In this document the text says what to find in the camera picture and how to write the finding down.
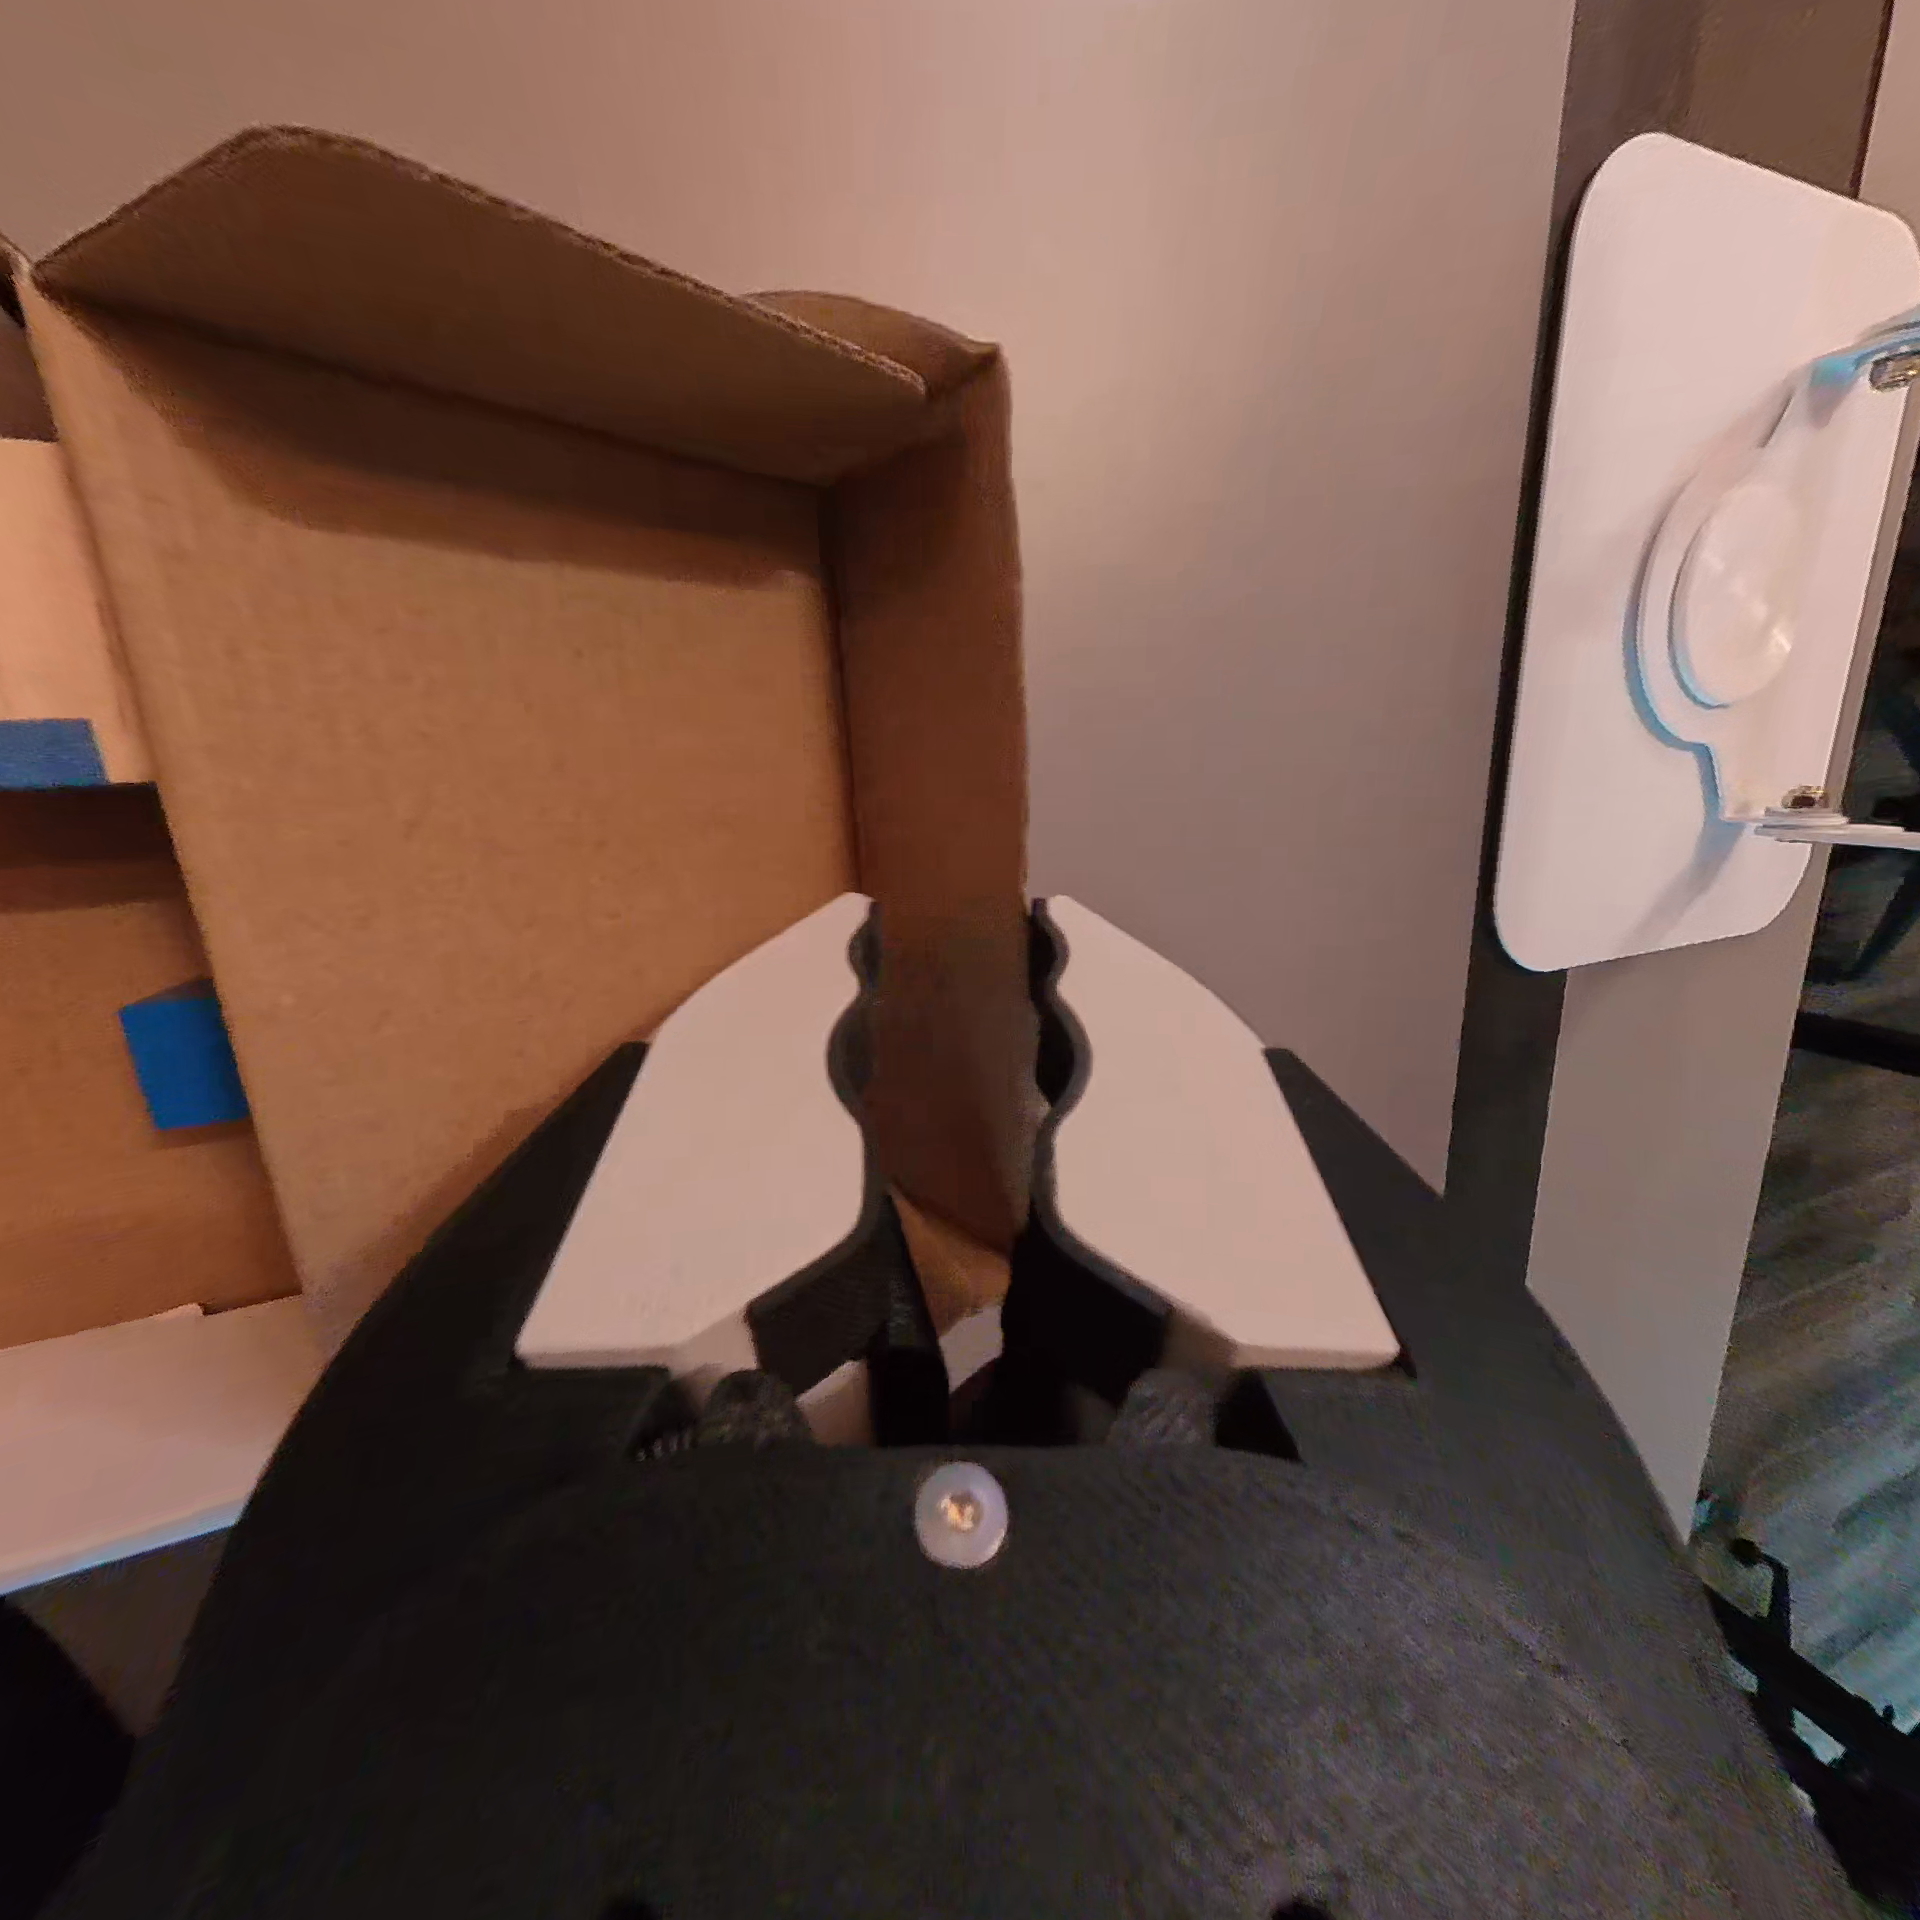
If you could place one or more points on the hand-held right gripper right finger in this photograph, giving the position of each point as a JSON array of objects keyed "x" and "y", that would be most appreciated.
[{"x": 1218, "y": 1187}]

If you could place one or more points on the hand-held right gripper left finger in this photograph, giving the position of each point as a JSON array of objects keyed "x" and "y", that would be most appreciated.
[{"x": 721, "y": 1187}]

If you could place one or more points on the white desk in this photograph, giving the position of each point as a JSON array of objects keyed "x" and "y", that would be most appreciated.
[{"x": 118, "y": 1426}]

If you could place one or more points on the blue tape piece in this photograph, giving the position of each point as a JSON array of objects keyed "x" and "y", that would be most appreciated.
[
  {"x": 43, "y": 754},
  {"x": 185, "y": 1056}
]

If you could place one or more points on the taped cardboard box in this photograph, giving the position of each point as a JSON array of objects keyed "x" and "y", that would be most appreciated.
[{"x": 74, "y": 1200}]

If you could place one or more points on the white mounting plate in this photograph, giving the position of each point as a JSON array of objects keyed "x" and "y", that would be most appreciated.
[{"x": 1623, "y": 480}]

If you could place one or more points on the black stand frame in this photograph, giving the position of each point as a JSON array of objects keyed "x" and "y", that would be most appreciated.
[{"x": 1818, "y": 1666}]

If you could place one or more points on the clear round mount bracket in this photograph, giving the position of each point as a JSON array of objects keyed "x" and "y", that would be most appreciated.
[{"x": 1736, "y": 617}]

